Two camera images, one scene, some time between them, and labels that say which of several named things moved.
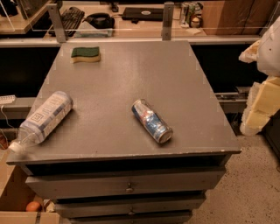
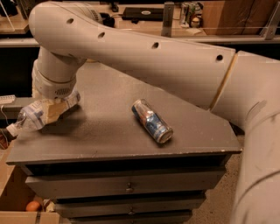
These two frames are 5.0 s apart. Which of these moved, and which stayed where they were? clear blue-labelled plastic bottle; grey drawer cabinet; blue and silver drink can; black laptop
Moved: clear blue-labelled plastic bottle
Stayed: grey drawer cabinet; blue and silver drink can; black laptop
